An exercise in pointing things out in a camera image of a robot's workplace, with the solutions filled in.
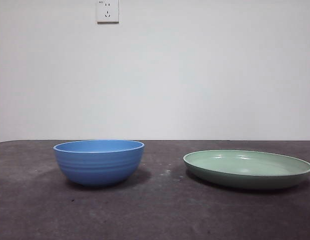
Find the blue ribbed bowl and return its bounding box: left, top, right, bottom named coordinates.
left=53, top=139, right=146, bottom=187

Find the pale green plate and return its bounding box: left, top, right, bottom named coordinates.
left=182, top=149, right=310, bottom=190

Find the white wall socket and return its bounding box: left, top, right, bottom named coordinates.
left=96, top=0, right=120, bottom=25

